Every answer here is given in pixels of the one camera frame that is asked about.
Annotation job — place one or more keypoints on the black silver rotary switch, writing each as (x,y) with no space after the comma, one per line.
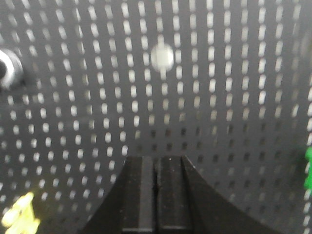
(11,69)

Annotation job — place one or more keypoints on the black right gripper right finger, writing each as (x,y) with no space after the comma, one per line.
(187,204)

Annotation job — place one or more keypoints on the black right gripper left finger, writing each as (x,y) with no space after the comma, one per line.
(129,208)

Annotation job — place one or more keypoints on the black perforated pegboard panel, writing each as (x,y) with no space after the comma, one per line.
(227,83)

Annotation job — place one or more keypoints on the yellow toggle switch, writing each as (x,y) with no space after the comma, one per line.
(20,218)

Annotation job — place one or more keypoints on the green white toggle switch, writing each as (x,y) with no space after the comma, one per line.
(308,179)

